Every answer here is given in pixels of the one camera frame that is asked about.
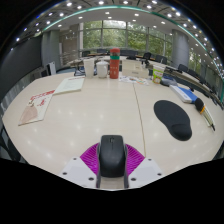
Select black handheld microphone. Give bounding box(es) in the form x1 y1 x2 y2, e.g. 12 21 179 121
194 97 217 132

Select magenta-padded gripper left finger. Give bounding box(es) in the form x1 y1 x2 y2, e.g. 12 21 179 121
59 142 101 190

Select long curved conference desk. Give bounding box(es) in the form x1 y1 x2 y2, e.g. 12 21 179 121
66 54 224 104

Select blue and white book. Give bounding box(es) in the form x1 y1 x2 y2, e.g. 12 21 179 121
169 84 199 104

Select white paper cup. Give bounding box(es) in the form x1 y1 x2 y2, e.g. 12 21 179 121
82 58 96 79

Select dark conference desk device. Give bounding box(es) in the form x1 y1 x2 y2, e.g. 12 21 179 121
160 74 179 88

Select red and white pamphlet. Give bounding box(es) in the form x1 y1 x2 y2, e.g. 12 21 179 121
17 89 56 127

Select dark office chairs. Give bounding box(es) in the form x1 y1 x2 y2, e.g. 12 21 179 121
79 49 224 101

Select ceiling lights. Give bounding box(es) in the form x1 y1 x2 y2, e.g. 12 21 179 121
9 0 224 69

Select white booklet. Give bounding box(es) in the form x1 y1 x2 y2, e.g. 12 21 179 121
53 76 86 96

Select black computer mouse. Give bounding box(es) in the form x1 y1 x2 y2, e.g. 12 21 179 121
98 134 127 179

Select green printed drink cup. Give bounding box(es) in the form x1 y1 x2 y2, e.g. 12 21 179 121
152 64 166 85

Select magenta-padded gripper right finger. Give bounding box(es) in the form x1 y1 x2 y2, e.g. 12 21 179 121
123 142 165 190

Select red drink bottle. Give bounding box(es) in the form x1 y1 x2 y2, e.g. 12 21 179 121
109 48 121 80

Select black mouse pad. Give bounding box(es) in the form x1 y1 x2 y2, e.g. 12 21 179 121
153 99 193 142

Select white lidded mug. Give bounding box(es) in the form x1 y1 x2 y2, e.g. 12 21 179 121
95 60 110 79

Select colourful printed leaflet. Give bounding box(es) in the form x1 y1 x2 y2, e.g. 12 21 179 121
118 75 149 86

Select white standing board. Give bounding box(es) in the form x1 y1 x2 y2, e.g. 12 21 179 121
47 61 57 76

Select white cardboard box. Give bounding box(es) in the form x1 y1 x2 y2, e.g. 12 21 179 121
121 59 150 79

